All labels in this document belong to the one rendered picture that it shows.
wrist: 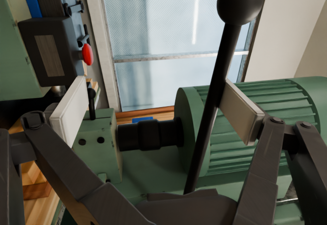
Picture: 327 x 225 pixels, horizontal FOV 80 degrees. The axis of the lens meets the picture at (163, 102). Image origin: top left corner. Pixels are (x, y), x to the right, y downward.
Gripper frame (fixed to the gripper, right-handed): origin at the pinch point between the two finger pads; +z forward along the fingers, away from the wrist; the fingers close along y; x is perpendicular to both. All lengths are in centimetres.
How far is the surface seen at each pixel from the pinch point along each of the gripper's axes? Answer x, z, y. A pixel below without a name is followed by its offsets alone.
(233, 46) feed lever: 4.9, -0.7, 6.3
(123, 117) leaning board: -97, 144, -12
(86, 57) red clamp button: 0.4, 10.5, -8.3
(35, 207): -16.8, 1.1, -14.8
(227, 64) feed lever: 3.4, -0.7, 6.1
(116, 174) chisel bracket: -22.3, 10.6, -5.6
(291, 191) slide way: -29.6, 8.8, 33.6
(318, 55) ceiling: -31, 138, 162
